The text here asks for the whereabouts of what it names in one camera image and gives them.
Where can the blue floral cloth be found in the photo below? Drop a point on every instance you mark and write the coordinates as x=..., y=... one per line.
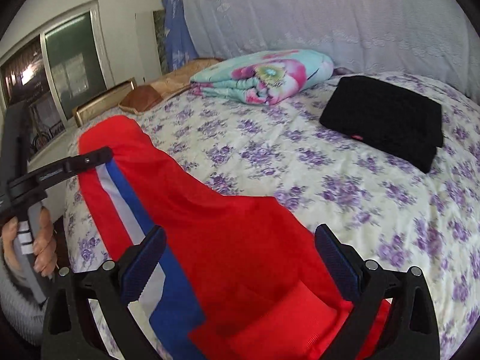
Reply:
x=179, y=46

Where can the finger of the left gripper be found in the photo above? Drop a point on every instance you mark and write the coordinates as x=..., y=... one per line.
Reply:
x=66, y=168

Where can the purple floral bed sheet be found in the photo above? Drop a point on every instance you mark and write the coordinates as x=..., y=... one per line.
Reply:
x=383, y=206

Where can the person's left hand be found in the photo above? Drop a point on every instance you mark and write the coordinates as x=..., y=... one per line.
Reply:
x=44, y=246

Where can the black folded garment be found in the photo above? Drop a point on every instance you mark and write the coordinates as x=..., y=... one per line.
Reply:
x=392, y=119

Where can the window with white frame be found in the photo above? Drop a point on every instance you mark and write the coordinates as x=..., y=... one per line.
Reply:
x=58, y=67

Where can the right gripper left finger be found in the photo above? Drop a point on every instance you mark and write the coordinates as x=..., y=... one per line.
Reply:
x=70, y=330

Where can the floral folded quilt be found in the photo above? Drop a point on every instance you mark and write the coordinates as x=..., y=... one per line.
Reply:
x=263, y=78

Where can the brown satin pillow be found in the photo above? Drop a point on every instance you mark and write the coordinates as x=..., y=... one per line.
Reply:
x=145, y=97

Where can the red track pants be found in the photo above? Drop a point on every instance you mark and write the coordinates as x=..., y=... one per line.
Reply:
x=240, y=277

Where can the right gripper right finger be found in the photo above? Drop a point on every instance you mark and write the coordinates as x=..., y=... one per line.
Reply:
x=410, y=330

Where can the grey knit left sleeve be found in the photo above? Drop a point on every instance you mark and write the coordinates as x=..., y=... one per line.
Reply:
x=20, y=308

